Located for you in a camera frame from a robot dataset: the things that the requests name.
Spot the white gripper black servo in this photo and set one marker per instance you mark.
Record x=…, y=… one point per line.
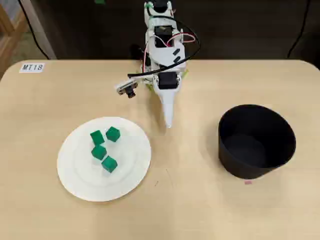
x=168, y=81

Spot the green cube block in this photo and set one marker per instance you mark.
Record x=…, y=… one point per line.
x=99, y=151
x=109, y=164
x=113, y=134
x=96, y=137

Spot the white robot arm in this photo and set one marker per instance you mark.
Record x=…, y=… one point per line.
x=163, y=53

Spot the white paper plate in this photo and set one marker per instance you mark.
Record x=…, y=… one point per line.
x=82, y=180

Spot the black cup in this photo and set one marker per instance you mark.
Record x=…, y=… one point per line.
x=252, y=170

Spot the white MT18 label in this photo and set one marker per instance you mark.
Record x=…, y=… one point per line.
x=32, y=67

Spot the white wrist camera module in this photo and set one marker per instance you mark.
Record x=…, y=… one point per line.
x=125, y=86

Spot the grey partition post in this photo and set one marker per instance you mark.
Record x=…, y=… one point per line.
x=41, y=22

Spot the wooden shelf frame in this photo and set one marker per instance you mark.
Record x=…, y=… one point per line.
x=10, y=27

